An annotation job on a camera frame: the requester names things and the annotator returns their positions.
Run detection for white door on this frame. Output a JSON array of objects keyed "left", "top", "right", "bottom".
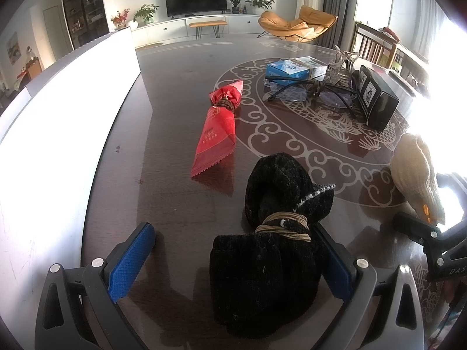
[{"left": 43, "top": 6, "right": 70, "bottom": 61}]

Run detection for black knit hat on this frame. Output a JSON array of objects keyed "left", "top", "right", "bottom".
[{"left": 209, "top": 152, "right": 336, "bottom": 338}]

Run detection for white and blue box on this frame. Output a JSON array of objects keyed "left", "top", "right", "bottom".
[{"left": 292, "top": 56, "right": 328, "bottom": 80}]

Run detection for dark wooden desktop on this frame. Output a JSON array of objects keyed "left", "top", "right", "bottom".
[{"left": 80, "top": 33, "right": 467, "bottom": 350}]

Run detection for white storage box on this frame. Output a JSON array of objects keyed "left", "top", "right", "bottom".
[{"left": 0, "top": 26, "right": 142, "bottom": 336}]

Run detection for red plastic packet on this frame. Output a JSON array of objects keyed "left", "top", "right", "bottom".
[{"left": 190, "top": 79, "right": 244, "bottom": 179}]

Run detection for wooden side table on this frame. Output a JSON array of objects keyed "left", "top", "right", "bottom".
[{"left": 16, "top": 58, "right": 43, "bottom": 81}]

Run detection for red flowers in white vase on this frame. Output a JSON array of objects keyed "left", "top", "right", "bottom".
[{"left": 110, "top": 8, "right": 139, "bottom": 30}]

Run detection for wooden bench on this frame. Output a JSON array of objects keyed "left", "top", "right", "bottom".
[{"left": 189, "top": 20, "right": 229, "bottom": 40}]

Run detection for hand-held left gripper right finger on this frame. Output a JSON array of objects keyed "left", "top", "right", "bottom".
[{"left": 314, "top": 222, "right": 426, "bottom": 350}]

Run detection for cream knitted glove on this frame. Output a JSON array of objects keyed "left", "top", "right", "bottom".
[{"left": 390, "top": 133, "right": 446, "bottom": 225}]

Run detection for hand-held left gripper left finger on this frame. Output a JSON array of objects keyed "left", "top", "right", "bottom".
[{"left": 34, "top": 222, "right": 156, "bottom": 350}]

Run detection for dark wooden chair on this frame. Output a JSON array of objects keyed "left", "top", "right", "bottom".
[{"left": 352, "top": 22, "right": 398, "bottom": 68}]

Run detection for clear plastic case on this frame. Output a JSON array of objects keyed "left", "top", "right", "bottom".
[{"left": 268, "top": 82, "right": 311, "bottom": 102}]

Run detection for orange lounge chair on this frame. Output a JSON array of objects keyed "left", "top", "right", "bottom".
[{"left": 258, "top": 5, "right": 338, "bottom": 43}]

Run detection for black eyeglasses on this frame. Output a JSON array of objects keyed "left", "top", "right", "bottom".
[{"left": 263, "top": 74, "right": 360, "bottom": 119}]

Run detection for black box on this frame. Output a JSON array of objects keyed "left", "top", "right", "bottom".
[{"left": 356, "top": 65, "right": 400, "bottom": 132}]

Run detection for framed wall painting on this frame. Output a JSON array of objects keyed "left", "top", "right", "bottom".
[{"left": 5, "top": 32, "right": 20, "bottom": 65}]

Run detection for grey curtain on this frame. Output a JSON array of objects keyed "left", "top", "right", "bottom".
[{"left": 323, "top": 0, "right": 357, "bottom": 50}]

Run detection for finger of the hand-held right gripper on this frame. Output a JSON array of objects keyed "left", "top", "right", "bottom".
[
  {"left": 393, "top": 211, "right": 443, "bottom": 248},
  {"left": 436, "top": 172, "right": 467, "bottom": 205}
]

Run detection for glass vase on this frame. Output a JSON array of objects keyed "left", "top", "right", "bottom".
[{"left": 330, "top": 45, "right": 362, "bottom": 85}]

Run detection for dark glass display cabinet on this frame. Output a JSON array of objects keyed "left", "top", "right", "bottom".
[{"left": 60, "top": 0, "right": 110, "bottom": 50}]

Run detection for white television cabinet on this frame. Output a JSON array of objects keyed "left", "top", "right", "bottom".
[{"left": 129, "top": 14, "right": 263, "bottom": 48}]

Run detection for white sheer curtain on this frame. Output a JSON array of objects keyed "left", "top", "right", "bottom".
[{"left": 416, "top": 0, "right": 450, "bottom": 63}]

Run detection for bushy green potted plant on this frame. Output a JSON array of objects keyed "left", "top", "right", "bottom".
[{"left": 133, "top": 3, "right": 160, "bottom": 26}]

